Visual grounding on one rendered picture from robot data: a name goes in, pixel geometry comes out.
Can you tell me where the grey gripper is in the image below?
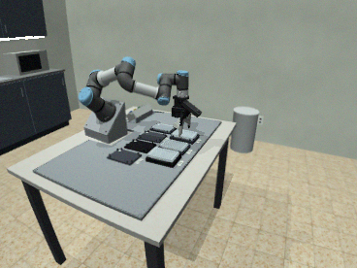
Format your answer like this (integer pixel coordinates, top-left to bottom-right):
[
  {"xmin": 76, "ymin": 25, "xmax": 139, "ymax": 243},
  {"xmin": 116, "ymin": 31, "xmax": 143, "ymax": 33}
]
[{"xmin": 172, "ymin": 95, "xmax": 191, "ymax": 137}]

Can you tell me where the white control panel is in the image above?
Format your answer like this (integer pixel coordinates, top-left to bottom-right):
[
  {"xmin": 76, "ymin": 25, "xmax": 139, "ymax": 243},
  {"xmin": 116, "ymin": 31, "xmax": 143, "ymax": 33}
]
[{"xmin": 126, "ymin": 104, "xmax": 153, "ymax": 123}]

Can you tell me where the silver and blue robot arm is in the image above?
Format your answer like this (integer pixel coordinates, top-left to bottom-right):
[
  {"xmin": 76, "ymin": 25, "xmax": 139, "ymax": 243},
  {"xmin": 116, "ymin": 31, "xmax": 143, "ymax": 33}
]
[{"xmin": 79, "ymin": 57, "xmax": 202, "ymax": 122}]

